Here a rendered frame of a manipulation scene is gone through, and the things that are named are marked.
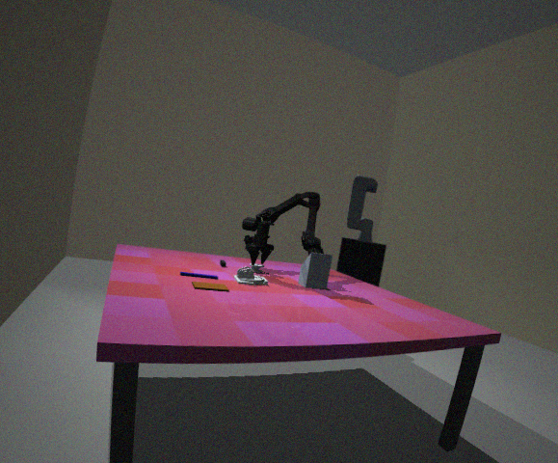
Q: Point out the orange flat plate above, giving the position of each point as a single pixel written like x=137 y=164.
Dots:
x=210 y=286

